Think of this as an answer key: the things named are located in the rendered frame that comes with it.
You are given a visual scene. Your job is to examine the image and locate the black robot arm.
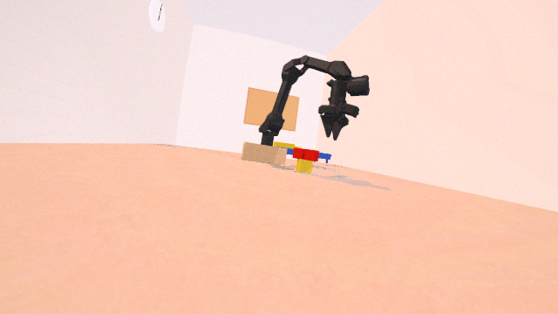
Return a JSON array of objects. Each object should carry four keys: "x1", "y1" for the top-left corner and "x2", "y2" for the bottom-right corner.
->
[{"x1": 258, "y1": 55, "x2": 370, "y2": 146}]

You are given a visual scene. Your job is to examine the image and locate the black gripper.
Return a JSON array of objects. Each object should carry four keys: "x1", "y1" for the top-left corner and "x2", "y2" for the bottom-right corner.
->
[{"x1": 318, "y1": 94, "x2": 350, "y2": 140}]

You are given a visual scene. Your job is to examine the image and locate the red cube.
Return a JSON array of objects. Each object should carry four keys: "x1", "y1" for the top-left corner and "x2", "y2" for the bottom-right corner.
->
[
  {"x1": 293, "y1": 148, "x2": 306, "y2": 160},
  {"x1": 304, "y1": 149, "x2": 320, "y2": 161}
]

